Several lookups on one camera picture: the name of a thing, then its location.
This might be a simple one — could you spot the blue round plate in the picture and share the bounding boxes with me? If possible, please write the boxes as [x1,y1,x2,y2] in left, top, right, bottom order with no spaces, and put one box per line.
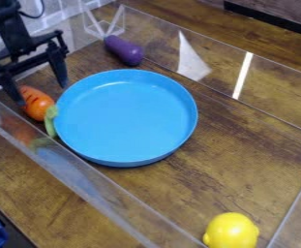
[55,69,198,168]

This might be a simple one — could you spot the yellow toy lemon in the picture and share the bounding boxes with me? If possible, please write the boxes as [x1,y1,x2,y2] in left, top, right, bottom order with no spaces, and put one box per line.
[203,212,260,248]

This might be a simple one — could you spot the black bar top right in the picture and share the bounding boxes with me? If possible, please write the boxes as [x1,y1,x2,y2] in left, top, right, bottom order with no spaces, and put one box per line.
[224,0,301,34]

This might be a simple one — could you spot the clear acrylic enclosure wall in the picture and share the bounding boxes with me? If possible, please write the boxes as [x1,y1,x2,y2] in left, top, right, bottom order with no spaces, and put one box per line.
[0,0,301,248]

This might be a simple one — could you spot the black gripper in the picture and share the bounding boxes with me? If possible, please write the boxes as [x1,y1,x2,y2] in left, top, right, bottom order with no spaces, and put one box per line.
[0,30,68,107]

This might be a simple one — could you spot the orange toy carrot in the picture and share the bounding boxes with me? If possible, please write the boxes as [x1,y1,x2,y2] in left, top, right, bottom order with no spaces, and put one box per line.
[20,85,59,138]

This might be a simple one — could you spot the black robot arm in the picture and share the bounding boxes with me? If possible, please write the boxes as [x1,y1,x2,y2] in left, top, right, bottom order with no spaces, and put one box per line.
[0,0,68,107]

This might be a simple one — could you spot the purple toy eggplant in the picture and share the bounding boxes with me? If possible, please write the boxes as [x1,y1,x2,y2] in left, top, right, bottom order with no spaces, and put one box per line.
[104,35,144,66]

